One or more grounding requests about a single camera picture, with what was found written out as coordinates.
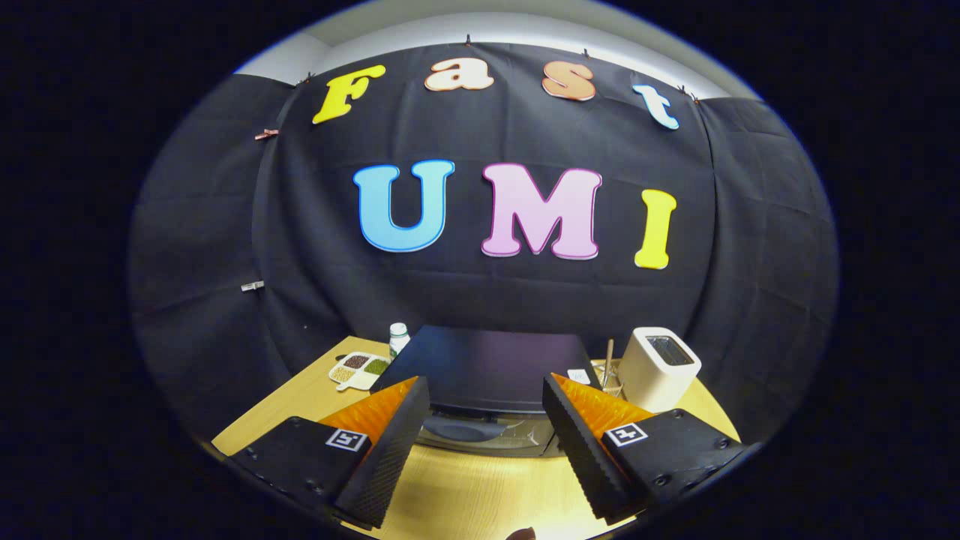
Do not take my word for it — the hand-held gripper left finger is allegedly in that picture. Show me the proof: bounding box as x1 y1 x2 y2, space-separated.
227 376 432 530

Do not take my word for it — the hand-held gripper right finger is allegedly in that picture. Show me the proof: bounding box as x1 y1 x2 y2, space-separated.
541 372 749 526

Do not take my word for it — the black toaster oven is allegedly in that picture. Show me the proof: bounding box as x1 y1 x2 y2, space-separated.
370 324 605 458

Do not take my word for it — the white pop-up toaster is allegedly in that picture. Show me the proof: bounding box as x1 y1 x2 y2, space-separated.
617 326 703 414

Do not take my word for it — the clear glass utensil holder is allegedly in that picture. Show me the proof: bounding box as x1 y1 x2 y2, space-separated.
596 360 625 398

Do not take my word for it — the white divided dish of beans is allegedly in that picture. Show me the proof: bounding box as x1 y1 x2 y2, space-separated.
328 351 392 392

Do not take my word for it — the black backdrop cloth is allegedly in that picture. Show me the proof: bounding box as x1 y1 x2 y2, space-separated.
126 41 839 451

